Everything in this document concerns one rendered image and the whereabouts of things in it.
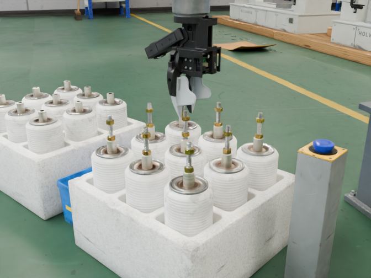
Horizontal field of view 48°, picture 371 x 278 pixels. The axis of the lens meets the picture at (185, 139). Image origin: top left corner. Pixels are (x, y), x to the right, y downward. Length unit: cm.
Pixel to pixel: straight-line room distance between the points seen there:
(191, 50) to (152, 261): 42
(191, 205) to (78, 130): 56
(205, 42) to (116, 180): 36
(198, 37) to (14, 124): 65
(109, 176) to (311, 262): 46
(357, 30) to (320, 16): 87
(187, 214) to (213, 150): 26
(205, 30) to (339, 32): 295
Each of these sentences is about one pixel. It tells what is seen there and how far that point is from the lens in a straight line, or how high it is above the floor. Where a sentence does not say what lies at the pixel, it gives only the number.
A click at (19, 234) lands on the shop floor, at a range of 119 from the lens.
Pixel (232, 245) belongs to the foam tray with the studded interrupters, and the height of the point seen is 13.
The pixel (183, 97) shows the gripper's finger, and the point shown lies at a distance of 88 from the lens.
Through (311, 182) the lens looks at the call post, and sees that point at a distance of 84.
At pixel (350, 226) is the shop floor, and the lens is 122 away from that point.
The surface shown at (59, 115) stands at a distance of 133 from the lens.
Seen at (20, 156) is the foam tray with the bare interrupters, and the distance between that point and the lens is 121.
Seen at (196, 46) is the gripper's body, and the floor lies 49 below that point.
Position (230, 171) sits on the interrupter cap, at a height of 25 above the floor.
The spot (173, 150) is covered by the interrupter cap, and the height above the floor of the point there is 25.
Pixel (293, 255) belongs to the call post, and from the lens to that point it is 94.
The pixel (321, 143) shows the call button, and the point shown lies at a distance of 83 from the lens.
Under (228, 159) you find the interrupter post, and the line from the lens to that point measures 87.
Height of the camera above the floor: 63
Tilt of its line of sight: 22 degrees down
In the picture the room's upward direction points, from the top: straight up
